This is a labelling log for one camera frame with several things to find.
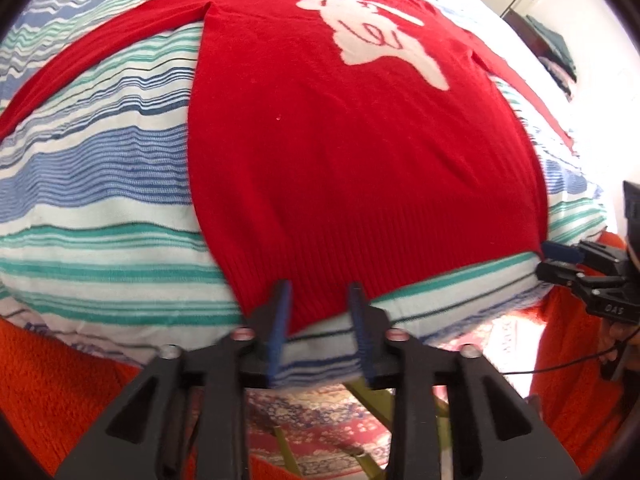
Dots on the orange knit garment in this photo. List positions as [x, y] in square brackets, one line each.
[60, 385]

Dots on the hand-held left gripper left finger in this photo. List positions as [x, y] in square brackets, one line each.
[278, 332]

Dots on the red sweater with white figure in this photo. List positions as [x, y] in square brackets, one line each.
[320, 160]

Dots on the striped bed blanket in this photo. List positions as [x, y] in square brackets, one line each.
[110, 160]

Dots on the patterned red rug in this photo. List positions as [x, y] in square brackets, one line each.
[320, 415]

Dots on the yellow-green wooden frame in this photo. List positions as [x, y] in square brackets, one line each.
[372, 400]

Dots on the pile of clothes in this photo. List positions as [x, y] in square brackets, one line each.
[557, 50]

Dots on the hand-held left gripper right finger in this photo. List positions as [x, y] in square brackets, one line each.
[361, 332]

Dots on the dark wooden cabinet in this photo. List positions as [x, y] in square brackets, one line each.
[517, 22]

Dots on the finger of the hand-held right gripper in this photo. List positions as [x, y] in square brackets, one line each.
[562, 252]
[557, 272]

